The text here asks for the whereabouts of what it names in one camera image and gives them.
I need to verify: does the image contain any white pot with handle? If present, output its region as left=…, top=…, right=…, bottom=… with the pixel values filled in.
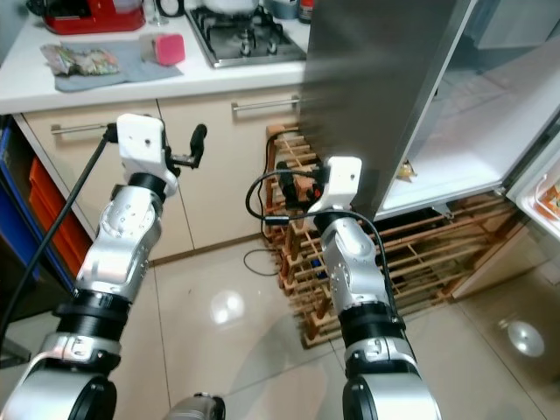
left=201, top=0, right=263, bottom=17

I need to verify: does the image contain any grey cylindrical container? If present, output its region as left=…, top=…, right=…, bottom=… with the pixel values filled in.
left=264, top=0, right=300, bottom=20

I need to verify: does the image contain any white fridge door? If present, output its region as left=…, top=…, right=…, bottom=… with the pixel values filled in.
left=503, top=112, right=560, bottom=242

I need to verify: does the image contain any orange crate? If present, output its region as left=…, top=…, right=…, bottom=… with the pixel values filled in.
left=28, top=156, right=93, bottom=277

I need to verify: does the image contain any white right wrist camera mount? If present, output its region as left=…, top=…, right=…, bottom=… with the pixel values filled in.
left=306, top=156, right=364, bottom=215

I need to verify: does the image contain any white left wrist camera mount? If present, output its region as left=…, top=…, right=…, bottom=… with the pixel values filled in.
left=118, top=114, right=181, bottom=180

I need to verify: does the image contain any small colourful snack bag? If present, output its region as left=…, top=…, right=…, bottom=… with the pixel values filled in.
left=396, top=160, right=419, bottom=183

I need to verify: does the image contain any thin black floor cable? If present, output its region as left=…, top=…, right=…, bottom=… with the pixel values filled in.
left=242, top=149, right=285, bottom=277

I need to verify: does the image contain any red coffee machine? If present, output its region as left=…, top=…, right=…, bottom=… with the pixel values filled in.
left=42, top=0, right=145, bottom=36

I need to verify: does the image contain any dark cabinet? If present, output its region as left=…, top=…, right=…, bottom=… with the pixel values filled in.
left=0, top=254, right=75, bottom=368

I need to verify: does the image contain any stainless steel fridge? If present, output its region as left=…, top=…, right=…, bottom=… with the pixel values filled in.
left=302, top=0, right=560, bottom=220

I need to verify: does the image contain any steel gas hob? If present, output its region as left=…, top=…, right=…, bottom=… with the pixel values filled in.
left=184, top=4, right=312, bottom=69

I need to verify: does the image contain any container with pink lid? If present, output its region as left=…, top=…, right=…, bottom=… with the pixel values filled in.
left=140, top=32, right=187, bottom=67

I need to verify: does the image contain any crumpled colourful foil bag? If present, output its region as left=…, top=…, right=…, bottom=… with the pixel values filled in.
left=40, top=44, right=122, bottom=78

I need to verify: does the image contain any grey cloth mat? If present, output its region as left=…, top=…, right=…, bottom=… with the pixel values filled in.
left=52, top=39, right=185, bottom=93

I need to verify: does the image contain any short metal cabinet handle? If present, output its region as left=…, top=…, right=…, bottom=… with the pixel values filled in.
left=231, top=94, right=303, bottom=115

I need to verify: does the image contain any blue crate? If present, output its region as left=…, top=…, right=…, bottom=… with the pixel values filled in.
left=0, top=122, right=80, bottom=294

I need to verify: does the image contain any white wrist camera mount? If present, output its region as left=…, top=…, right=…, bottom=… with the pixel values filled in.
left=306, top=156, right=364, bottom=215
left=118, top=114, right=181, bottom=180

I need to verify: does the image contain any wooden wine rack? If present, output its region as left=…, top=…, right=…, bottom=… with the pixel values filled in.
left=265, top=122, right=530, bottom=347

